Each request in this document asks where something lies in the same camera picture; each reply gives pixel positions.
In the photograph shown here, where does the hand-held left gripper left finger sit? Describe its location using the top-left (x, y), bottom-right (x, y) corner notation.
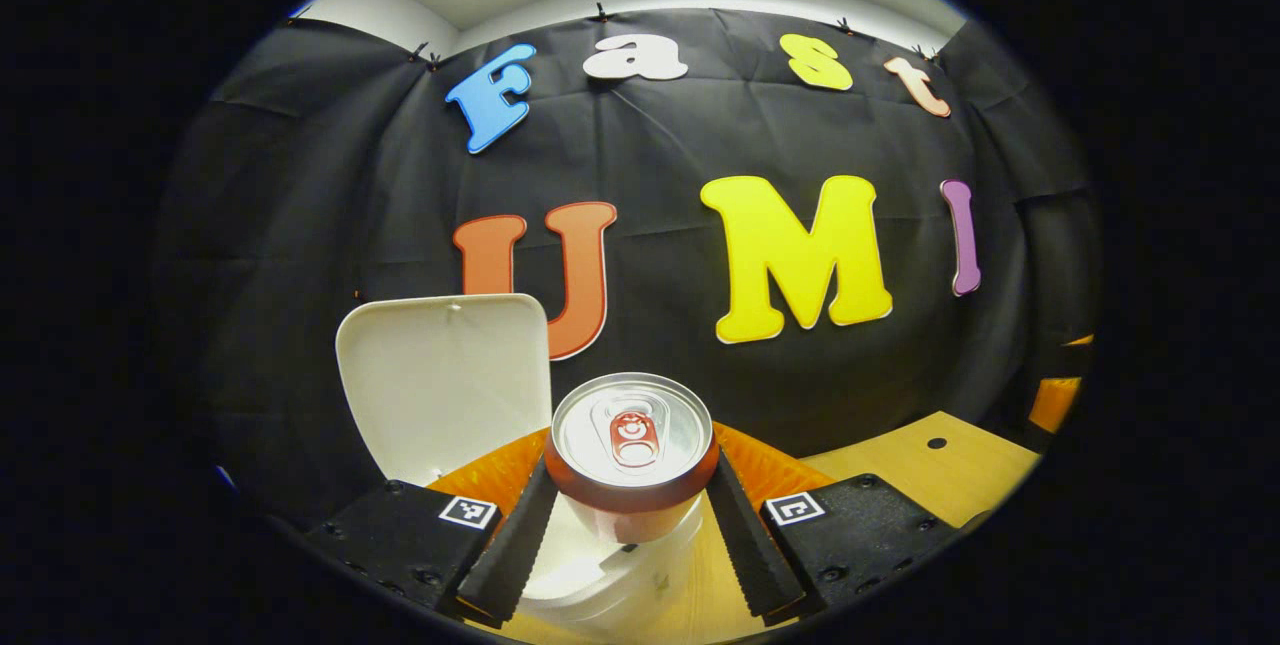
top-left (305, 428), bottom-right (559, 629)

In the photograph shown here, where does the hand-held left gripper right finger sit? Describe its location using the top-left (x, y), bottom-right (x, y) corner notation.
top-left (705, 422), bottom-right (966, 626)

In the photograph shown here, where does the row of black clips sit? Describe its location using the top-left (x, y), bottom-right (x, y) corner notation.
top-left (290, 3), bottom-right (936, 66)

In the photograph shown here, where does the red pop can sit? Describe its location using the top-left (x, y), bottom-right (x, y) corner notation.
top-left (545, 372), bottom-right (721, 544)

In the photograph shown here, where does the wooden desktop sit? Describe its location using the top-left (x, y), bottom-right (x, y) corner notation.
top-left (490, 412), bottom-right (1043, 645)

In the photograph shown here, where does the black backdrop cloth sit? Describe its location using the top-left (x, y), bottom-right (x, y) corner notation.
top-left (155, 7), bottom-right (1101, 526)

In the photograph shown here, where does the white desktop garbage bin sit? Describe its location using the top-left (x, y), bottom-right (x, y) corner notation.
top-left (335, 293), bottom-right (706, 642)

